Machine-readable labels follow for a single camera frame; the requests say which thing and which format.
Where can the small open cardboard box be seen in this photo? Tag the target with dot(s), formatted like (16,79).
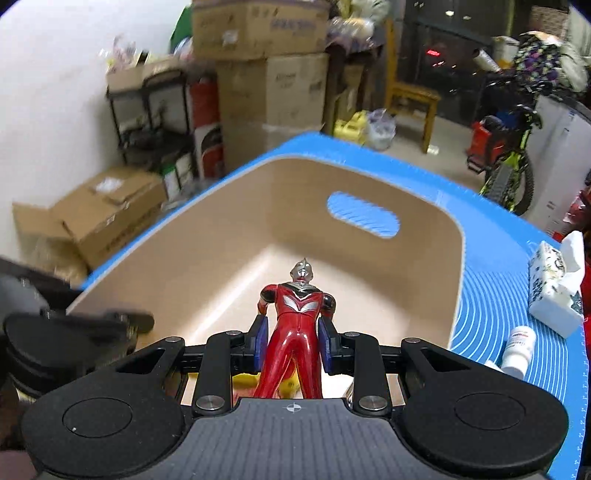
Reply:
(138,76)

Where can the black metal shelf rack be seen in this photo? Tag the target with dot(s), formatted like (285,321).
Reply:
(150,138)

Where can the wooden chair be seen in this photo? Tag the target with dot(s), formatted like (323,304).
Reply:
(411,97)

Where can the white cabinet appliance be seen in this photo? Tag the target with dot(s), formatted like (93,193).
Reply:
(558,157)

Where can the yellow plastic toy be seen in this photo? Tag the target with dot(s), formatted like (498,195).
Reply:
(244,384)

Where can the red container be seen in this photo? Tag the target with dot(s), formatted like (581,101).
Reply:
(204,104)

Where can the beige plastic bin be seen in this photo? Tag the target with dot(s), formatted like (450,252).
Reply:
(221,258)

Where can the green black bicycle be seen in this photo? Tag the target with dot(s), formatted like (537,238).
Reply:
(508,161)

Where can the red silver action figure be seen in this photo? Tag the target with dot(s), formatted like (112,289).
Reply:
(293,332)

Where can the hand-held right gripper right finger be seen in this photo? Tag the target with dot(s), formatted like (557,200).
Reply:
(327,346)

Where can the white pill bottle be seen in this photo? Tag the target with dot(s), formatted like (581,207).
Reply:
(517,353)

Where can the white-faced cardboard box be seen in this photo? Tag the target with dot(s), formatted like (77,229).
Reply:
(277,101)

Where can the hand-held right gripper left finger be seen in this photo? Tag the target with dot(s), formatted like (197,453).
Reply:
(261,344)

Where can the blue silicone baking mat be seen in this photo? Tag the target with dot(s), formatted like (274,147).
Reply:
(485,277)

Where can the yellow plastic container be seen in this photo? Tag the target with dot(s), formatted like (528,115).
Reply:
(349,127)

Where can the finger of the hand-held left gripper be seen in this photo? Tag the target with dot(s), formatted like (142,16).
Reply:
(115,321)

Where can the white rolled tube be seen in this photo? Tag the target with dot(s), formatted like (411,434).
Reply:
(487,60)

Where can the floral fabric bag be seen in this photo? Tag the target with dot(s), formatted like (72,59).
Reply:
(538,60)

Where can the white printed tissue box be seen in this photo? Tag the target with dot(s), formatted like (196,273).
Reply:
(551,286)

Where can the clear plastic bag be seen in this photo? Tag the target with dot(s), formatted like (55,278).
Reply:
(381,129)

